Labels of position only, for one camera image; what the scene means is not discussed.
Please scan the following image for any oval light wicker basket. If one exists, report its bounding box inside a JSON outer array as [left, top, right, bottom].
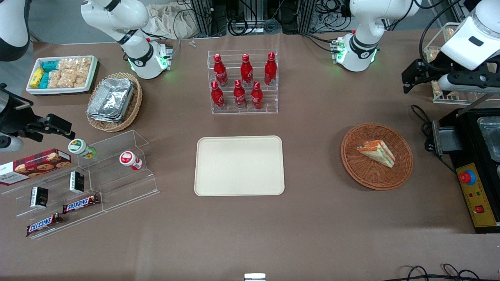
[[86, 72, 143, 133]]

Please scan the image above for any round brown wicker basket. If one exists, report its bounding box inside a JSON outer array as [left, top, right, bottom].
[[340, 123, 414, 191]]

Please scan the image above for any black machine power cable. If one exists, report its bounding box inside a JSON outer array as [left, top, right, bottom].
[[410, 104, 435, 153]]

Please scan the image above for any green lidded yogurt cup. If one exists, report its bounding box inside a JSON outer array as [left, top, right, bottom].
[[68, 138, 97, 160]]

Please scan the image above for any small black chocolate box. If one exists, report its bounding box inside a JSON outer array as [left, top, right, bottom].
[[69, 171, 85, 194], [30, 186, 49, 209]]

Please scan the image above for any black machine with yellow panel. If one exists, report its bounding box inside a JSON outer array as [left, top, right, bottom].
[[425, 107, 500, 235]]

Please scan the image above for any silver metal lever bar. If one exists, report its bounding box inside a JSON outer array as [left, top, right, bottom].
[[455, 88, 500, 117]]

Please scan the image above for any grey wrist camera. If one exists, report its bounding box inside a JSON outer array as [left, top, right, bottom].
[[437, 74, 456, 92], [0, 133, 24, 153]]

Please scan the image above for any triangular sandwich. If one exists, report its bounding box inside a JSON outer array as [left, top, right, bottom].
[[357, 140, 396, 169]]

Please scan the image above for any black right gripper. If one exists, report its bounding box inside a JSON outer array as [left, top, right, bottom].
[[0, 84, 76, 142]]

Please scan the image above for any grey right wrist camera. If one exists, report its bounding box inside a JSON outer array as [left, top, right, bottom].
[[0, 133, 24, 153]]

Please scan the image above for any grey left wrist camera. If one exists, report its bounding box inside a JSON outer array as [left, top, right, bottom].
[[437, 74, 456, 92]]

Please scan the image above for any red lidded yogurt cup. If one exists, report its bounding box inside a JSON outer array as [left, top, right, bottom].
[[119, 151, 143, 171]]

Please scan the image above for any red cola bottle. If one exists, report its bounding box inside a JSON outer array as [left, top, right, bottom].
[[250, 81, 264, 111], [213, 54, 229, 88], [240, 54, 254, 88], [264, 52, 278, 87], [210, 81, 226, 111], [233, 80, 248, 110]]

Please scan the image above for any beige cloth bag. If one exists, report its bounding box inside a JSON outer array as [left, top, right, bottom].
[[146, 3, 189, 40]]

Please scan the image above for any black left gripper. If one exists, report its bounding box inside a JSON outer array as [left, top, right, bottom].
[[402, 53, 500, 94]]

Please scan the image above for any clear container of snacks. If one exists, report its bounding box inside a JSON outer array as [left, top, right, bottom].
[[423, 22, 500, 105]]

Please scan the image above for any red tartan cookie box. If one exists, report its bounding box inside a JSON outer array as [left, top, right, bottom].
[[0, 148, 72, 187]]

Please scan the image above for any aluminium frame with cables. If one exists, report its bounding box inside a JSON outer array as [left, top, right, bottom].
[[177, 0, 354, 36]]

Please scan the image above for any clear acrylic bottle rack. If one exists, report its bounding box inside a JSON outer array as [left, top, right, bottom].
[[207, 49, 279, 115]]

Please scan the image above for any white rectangular snack bin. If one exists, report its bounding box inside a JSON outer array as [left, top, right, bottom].
[[25, 55, 98, 96]]

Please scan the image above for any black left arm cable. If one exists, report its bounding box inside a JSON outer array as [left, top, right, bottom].
[[419, 0, 471, 65]]

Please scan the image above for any Snickers bar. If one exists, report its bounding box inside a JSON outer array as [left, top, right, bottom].
[[62, 194, 101, 215], [26, 212, 64, 238]]

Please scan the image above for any clear rice cracker bag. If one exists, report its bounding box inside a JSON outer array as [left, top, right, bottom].
[[47, 69, 64, 89], [58, 57, 93, 88]]

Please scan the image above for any clear acrylic stepped shelf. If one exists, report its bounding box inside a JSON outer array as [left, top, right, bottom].
[[0, 129, 160, 240]]

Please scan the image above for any cream plastic tray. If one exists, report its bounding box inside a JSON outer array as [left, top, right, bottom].
[[194, 135, 286, 197]]

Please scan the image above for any yellow snack packet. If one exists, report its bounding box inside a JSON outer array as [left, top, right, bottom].
[[30, 67, 45, 89]]

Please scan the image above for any black cable on table edge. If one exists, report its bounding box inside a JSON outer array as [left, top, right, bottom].
[[398, 264, 500, 281]]

